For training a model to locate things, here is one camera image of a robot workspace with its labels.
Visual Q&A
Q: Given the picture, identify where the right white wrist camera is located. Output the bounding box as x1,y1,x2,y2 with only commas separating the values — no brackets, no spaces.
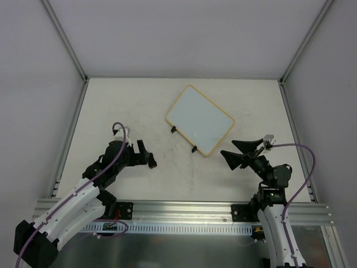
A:
263,134,276,151

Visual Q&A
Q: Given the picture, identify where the left aluminium frame post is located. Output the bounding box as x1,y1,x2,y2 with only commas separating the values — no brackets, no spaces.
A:
40,0,88,83

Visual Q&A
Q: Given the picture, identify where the purple cable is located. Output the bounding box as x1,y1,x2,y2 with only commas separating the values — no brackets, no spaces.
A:
269,143,317,268
14,122,129,268

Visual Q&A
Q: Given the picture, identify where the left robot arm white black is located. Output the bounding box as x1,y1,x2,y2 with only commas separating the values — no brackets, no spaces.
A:
13,140,157,267

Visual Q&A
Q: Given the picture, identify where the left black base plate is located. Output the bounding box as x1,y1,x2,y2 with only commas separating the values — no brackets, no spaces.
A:
114,202,134,221

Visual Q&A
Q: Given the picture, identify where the white slotted cable duct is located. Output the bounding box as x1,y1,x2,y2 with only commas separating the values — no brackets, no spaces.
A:
80,222,253,236

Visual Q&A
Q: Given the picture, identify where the black whiteboard eraser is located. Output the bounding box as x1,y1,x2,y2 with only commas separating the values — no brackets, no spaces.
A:
148,160,157,169

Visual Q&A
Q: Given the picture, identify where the aluminium mounting rail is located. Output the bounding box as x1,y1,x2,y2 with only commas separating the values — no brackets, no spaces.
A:
32,198,335,226

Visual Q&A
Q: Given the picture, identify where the black object at bottom edge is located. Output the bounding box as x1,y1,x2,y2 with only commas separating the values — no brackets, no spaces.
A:
261,258,271,268

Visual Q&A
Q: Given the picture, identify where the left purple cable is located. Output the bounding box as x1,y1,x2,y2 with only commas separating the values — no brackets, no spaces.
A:
14,122,129,268

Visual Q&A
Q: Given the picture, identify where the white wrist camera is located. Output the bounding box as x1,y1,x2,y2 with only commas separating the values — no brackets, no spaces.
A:
112,127,132,147
263,134,276,151

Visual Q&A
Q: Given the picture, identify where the yellow framed whiteboard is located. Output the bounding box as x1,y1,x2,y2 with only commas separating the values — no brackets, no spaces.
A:
165,85,235,156

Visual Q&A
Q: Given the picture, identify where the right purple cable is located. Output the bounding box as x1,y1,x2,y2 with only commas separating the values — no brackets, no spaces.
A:
269,143,317,268

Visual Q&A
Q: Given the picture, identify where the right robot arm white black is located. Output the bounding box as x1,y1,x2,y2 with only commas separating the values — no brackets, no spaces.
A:
220,135,307,267

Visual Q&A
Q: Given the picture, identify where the right aluminium frame post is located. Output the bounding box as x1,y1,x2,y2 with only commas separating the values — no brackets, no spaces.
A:
278,0,335,84

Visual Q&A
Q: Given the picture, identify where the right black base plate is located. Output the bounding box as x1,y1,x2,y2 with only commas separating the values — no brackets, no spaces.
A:
230,204,259,222

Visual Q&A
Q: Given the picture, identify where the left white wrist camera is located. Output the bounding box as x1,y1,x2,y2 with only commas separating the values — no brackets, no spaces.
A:
112,127,132,147

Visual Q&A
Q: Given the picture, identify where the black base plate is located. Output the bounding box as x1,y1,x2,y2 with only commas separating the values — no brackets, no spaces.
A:
114,202,134,221
230,204,259,222

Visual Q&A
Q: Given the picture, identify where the aluminium frame post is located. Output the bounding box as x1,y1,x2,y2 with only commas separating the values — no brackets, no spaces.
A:
40,0,88,83
278,0,335,84

